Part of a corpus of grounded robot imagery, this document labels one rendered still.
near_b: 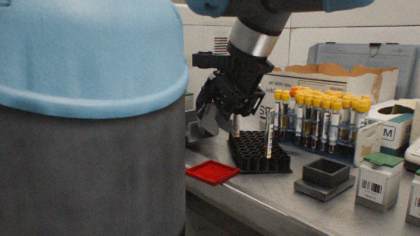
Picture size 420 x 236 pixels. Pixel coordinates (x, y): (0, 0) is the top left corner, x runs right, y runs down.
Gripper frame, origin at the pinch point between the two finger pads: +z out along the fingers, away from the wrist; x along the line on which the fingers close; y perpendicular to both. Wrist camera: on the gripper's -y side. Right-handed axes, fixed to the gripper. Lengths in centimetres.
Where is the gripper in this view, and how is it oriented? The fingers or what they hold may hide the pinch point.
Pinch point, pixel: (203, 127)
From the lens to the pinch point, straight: 66.2
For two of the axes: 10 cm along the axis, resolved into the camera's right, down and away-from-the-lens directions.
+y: 5.6, 6.5, -5.1
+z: -3.2, 7.4, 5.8
